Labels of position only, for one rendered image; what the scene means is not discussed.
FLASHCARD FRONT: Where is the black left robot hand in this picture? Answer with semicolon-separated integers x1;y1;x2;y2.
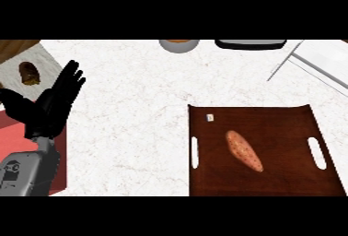
0;59;86;141

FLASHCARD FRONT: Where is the dark brown wooden tray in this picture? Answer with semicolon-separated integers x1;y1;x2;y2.
185;103;348;197

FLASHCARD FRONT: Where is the brown bread piece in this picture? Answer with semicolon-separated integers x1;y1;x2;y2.
17;61;42;87

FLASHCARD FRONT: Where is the red placemat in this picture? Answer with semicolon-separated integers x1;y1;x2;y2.
0;109;67;195

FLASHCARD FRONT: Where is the brown wooden board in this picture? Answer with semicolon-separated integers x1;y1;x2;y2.
0;39;42;65

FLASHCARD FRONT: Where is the grey bowl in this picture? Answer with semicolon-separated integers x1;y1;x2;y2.
157;39;200;54

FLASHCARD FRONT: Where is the orange sweet potato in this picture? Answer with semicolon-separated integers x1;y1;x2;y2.
224;130;265;173

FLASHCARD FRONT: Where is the white wire tiered shelf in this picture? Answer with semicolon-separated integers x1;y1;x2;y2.
265;39;348;99

